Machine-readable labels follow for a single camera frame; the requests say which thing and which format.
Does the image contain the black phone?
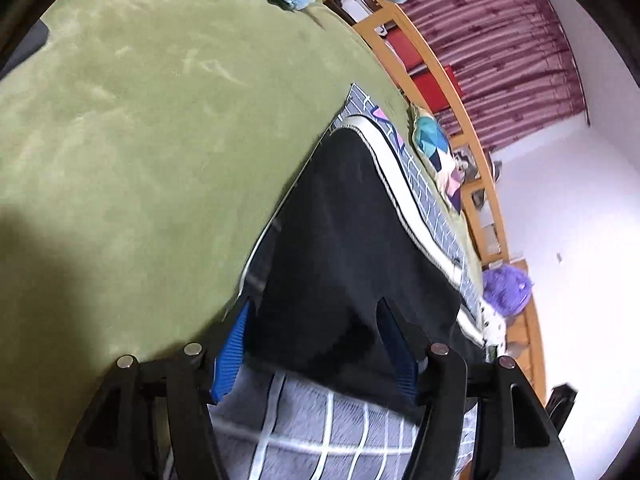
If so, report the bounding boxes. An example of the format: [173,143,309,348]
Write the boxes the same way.
[0,21,52,77]

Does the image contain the white flower print pillow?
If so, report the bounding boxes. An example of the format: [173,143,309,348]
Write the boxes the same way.
[477,300,509,357]

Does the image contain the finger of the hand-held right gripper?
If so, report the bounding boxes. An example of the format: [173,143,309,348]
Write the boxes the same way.
[546,384,577,428]

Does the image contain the dark red striped curtain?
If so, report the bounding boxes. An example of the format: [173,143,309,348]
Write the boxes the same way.
[400,0,590,153]

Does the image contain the purple plush toy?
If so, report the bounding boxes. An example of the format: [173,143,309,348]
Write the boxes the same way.
[480,265,534,321]

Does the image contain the red chair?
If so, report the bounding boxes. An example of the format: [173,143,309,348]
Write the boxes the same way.
[385,30,426,73]
[410,65,463,113]

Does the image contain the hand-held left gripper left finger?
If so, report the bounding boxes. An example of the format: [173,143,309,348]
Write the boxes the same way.
[57,302,252,480]

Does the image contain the wooden bed frame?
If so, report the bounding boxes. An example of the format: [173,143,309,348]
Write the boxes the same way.
[320,0,548,403]

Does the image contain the black pants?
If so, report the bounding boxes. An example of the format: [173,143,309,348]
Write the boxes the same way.
[239,114,490,426]

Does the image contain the green bed sheet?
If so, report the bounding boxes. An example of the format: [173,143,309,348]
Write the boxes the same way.
[0,0,486,441]

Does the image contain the grey checkered star blanket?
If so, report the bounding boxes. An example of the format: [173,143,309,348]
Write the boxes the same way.
[207,82,488,480]

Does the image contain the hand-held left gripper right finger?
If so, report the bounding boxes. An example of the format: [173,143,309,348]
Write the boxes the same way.
[375,297,576,480]

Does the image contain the colourful geometric pillow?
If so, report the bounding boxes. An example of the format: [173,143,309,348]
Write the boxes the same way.
[407,105,468,211]

